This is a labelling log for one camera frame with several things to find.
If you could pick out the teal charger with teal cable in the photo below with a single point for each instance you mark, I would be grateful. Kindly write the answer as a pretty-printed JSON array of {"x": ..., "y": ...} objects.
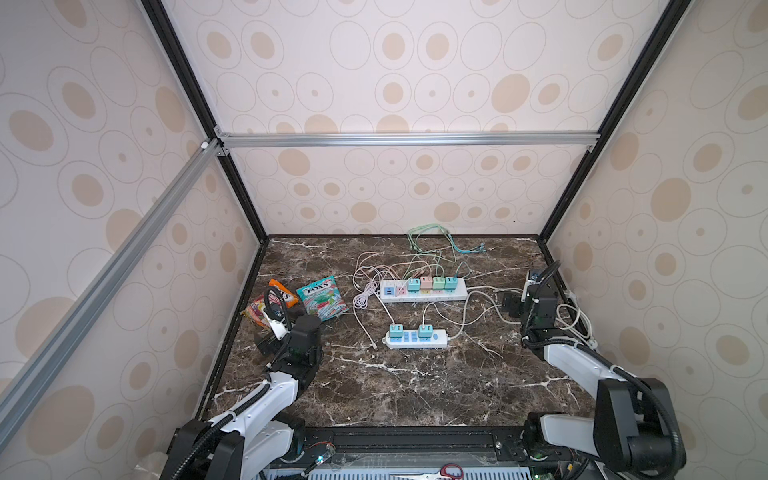
[{"x": 450, "y": 283}]

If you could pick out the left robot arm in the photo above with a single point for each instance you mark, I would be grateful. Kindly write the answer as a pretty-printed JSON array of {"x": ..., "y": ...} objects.
[{"x": 258, "y": 408}]

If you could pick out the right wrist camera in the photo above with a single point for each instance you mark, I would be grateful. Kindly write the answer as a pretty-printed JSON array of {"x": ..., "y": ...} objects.
[{"x": 532, "y": 281}]

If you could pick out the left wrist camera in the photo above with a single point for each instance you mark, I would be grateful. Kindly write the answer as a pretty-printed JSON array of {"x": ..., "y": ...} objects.
[{"x": 279, "y": 327}]

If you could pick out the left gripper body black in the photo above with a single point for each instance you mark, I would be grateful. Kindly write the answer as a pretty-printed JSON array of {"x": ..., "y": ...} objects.
[{"x": 268, "y": 343}]

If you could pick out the red handled scissors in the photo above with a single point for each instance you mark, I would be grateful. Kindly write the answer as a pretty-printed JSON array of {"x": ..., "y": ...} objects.
[{"x": 449, "y": 471}]

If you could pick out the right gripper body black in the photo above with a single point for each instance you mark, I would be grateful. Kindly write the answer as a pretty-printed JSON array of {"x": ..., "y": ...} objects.
[{"x": 520, "y": 311}]

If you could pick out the teal candy bag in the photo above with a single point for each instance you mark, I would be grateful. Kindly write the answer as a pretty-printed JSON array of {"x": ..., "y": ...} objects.
[{"x": 323, "y": 299}]

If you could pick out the white multicolour power strip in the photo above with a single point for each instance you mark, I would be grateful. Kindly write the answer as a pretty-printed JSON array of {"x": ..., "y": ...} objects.
[{"x": 395, "y": 291}]

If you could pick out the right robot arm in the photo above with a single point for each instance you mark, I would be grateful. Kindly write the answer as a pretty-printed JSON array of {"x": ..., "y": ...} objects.
[{"x": 606, "y": 396}]

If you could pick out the orange Fox's candy bag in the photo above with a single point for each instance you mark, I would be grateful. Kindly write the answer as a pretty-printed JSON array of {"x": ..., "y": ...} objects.
[{"x": 276, "y": 299}]

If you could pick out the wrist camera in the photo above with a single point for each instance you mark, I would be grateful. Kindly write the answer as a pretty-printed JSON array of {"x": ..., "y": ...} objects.
[
  {"x": 532, "y": 281},
  {"x": 279, "y": 327}
]

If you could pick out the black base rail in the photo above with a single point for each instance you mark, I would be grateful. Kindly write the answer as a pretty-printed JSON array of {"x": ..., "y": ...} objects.
[{"x": 502, "y": 443}]

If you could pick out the diagonal aluminium rail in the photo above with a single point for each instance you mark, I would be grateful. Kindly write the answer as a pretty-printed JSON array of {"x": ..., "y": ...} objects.
[{"x": 40, "y": 371}]

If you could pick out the teal charger plug small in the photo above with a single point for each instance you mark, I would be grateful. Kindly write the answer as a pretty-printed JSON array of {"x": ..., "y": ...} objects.
[{"x": 425, "y": 331}]

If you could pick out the horizontal aluminium rail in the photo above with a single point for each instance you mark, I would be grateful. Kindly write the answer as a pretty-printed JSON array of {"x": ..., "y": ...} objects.
[{"x": 424, "y": 139}]

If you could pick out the light green charger plug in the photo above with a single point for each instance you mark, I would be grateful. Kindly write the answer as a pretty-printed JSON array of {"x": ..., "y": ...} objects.
[{"x": 438, "y": 282}]

